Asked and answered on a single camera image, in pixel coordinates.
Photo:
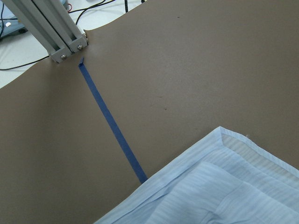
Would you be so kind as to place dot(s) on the light blue button-up shirt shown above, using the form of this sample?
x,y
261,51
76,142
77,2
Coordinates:
x,y
224,178

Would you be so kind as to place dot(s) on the grey aluminium frame post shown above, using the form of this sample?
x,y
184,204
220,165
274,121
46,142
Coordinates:
x,y
49,22

